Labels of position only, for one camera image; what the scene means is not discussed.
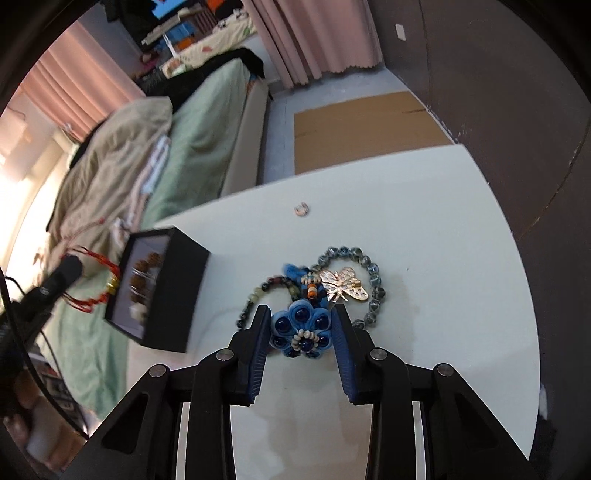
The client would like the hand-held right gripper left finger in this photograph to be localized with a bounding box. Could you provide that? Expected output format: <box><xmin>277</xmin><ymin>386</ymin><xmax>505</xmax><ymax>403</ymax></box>
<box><xmin>69</xmin><ymin>305</ymin><xmax>272</xmax><ymax>480</ymax></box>

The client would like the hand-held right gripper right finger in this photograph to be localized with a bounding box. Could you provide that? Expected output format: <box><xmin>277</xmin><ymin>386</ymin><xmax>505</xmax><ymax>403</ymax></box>
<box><xmin>333</xmin><ymin>305</ymin><xmax>541</xmax><ymax>480</ymax></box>

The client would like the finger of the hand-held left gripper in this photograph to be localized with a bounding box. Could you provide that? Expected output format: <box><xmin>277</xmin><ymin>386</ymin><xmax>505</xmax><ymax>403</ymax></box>
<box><xmin>28</xmin><ymin>255</ymin><xmax>85</xmax><ymax>306</ymax></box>

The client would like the red string bracelet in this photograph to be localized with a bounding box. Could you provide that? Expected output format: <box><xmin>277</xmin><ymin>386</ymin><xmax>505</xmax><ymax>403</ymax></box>
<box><xmin>65</xmin><ymin>247</ymin><xmax>123</xmax><ymax>315</ymax></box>

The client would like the blue flower bead ornament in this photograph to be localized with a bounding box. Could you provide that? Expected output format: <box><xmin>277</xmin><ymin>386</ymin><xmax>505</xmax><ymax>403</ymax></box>
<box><xmin>269</xmin><ymin>263</ymin><xmax>334</xmax><ymax>360</ymax></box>

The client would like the brown seed bead bracelet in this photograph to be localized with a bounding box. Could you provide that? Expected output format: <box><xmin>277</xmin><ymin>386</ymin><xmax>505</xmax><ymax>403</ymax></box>
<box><xmin>128</xmin><ymin>251</ymin><xmax>162</xmax><ymax>289</ymax></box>

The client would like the black jewelry box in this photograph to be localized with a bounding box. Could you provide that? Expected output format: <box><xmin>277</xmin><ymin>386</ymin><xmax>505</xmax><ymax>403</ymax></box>
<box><xmin>104</xmin><ymin>226</ymin><xmax>212</xmax><ymax>354</ymax></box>

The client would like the person's left hand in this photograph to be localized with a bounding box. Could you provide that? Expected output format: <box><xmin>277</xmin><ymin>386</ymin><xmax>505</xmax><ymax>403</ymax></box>
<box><xmin>0</xmin><ymin>369</ymin><xmax>90</xmax><ymax>474</ymax></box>

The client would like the gold bee brooch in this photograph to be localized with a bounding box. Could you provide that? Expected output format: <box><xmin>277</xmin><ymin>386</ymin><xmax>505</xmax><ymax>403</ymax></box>
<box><xmin>320</xmin><ymin>266</ymin><xmax>370</xmax><ymax>304</ymax></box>

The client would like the beige blanket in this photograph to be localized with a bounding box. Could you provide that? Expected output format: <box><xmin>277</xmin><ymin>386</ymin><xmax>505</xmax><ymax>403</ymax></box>
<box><xmin>46</xmin><ymin>97</ymin><xmax>174</xmax><ymax>296</ymax></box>

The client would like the pink curtain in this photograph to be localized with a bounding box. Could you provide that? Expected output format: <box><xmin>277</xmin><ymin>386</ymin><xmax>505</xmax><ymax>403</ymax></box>
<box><xmin>23</xmin><ymin>21</ymin><xmax>148</xmax><ymax>144</ymax></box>
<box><xmin>242</xmin><ymin>0</ymin><xmax>384</xmax><ymax>88</ymax></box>

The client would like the bed with green sheet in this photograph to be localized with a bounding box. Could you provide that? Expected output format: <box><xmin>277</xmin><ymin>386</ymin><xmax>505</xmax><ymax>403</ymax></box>
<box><xmin>46</xmin><ymin>58</ymin><xmax>271</xmax><ymax>416</ymax></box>

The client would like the flat cardboard sheet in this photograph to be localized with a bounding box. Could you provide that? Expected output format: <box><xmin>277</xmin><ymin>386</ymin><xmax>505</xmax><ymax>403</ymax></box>
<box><xmin>294</xmin><ymin>91</ymin><xmax>455</xmax><ymax>176</ymax></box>

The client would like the black cloth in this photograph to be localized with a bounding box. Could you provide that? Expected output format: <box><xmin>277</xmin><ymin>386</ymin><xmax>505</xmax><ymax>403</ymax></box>
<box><xmin>139</xmin><ymin>48</ymin><xmax>266</xmax><ymax>97</ymax></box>

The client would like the printed quilt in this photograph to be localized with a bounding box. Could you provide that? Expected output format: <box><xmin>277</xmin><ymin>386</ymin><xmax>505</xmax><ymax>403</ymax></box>
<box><xmin>161</xmin><ymin>21</ymin><xmax>259</xmax><ymax>77</ymax></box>

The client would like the black cable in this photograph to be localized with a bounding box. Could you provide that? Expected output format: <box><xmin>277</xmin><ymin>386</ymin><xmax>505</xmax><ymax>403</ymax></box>
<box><xmin>0</xmin><ymin>268</ymin><xmax>93</xmax><ymax>439</ymax></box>

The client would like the dark multicolour bead bracelet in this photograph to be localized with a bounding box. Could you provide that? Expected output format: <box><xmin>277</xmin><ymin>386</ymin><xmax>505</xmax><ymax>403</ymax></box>
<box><xmin>235</xmin><ymin>274</ymin><xmax>301</xmax><ymax>332</ymax></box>

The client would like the grey-green bead bracelet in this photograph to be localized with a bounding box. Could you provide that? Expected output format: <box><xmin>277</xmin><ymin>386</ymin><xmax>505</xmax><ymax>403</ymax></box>
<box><xmin>310</xmin><ymin>246</ymin><xmax>386</xmax><ymax>329</ymax></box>

